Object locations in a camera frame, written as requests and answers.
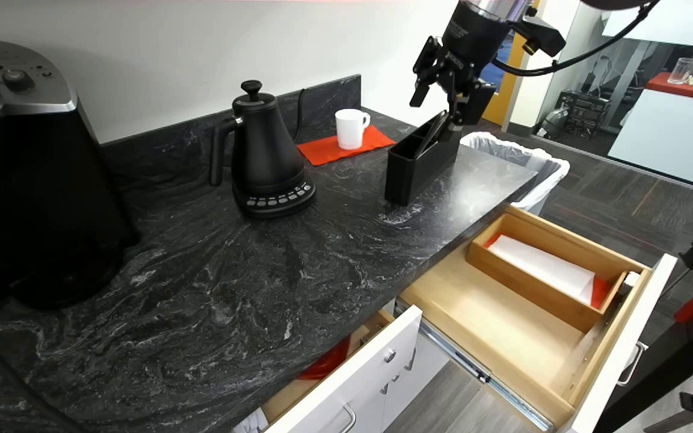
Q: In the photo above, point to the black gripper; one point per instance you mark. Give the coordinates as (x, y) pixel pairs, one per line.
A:
(462, 69)

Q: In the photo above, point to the black slotted cutlery holder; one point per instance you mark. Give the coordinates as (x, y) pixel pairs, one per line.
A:
(410, 172)

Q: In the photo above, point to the white mug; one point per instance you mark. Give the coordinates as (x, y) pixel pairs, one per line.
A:
(351, 129)

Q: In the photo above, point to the grey trash bin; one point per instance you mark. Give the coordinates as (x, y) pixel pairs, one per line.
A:
(541, 201)

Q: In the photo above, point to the red orange napkin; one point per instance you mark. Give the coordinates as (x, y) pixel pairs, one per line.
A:
(324, 150)

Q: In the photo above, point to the white paper towel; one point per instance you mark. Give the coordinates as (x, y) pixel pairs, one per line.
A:
(541, 267)

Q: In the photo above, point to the wooden drawer organiser tray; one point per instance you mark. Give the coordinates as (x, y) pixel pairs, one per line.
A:
(540, 291)

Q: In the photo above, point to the black gooseneck electric kettle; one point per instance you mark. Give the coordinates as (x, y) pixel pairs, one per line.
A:
(264, 160)

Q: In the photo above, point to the wooden drawer with white front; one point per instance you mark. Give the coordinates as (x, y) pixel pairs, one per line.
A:
(491, 328)

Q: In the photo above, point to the white cloth on orange tray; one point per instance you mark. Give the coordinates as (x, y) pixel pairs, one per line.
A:
(603, 295)

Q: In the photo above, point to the red cloth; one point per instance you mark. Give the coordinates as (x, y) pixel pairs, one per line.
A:
(326, 362)

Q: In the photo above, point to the black tripod stand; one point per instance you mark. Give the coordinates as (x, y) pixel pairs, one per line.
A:
(668, 362)

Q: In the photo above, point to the black coffee maker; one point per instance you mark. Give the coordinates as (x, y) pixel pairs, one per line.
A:
(34, 201)

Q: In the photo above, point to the yellow door frame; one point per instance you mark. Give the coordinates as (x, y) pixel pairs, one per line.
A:
(505, 88)

